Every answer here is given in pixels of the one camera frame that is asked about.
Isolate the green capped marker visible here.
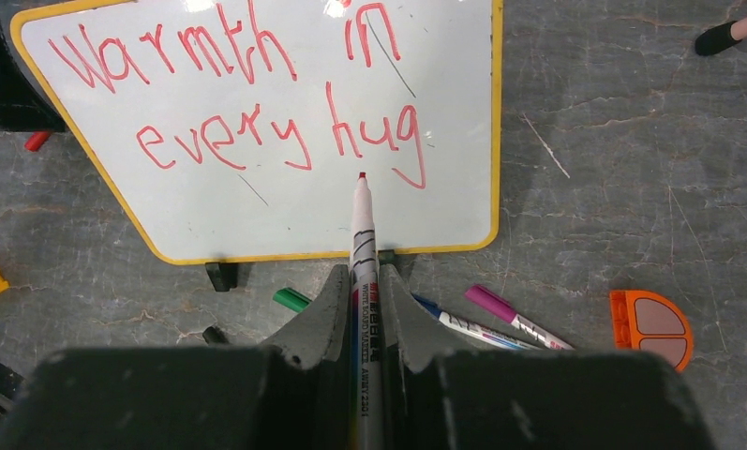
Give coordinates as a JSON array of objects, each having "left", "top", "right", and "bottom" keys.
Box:
[{"left": 273, "top": 288, "right": 311, "bottom": 313}]

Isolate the purple capped marker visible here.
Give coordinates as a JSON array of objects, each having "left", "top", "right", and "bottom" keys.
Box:
[{"left": 465, "top": 285, "right": 574, "bottom": 350}]

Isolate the red capped marker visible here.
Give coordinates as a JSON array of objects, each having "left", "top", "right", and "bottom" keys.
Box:
[{"left": 350, "top": 172, "right": 385, "bottom": 449}]

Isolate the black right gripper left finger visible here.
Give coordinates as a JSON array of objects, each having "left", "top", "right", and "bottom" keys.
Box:
[{"left": 0, "top": 264, "right": 351, "bottom": 449}]

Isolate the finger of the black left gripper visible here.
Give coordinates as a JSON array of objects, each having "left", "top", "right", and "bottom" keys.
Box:
[{"left": 0, "top": 28, "right": 66, "bottom": 132}]

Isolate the yellow framed whiteboard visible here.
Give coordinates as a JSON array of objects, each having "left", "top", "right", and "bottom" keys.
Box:
[{"left": 10, "top": 1, "right": 504, "bottom": 265}]

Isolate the pink tripod stand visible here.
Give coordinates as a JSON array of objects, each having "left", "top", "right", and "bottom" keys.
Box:
[{"left": 694, "top": 17, "right": 747, "bottom": 56}]

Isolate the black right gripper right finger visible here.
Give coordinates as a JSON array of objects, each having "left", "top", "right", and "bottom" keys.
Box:
[{"left": 379, "top": 265, "right": 714, "bottom": 449}]

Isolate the orange lego brick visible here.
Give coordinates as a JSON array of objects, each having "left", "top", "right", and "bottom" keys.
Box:
[{"left": 609, "top": 290, "right": 694, "bottom": 372}]

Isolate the blue capped marker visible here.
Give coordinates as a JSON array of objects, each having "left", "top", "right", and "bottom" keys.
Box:
[{"left": 412, "top": 294, "right": 539, "bottom": 351}]

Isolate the red marker cap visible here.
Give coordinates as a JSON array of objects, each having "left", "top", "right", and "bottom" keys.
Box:
[{"left": 24, "top": 131, "right": 52, "bottom": 152}]

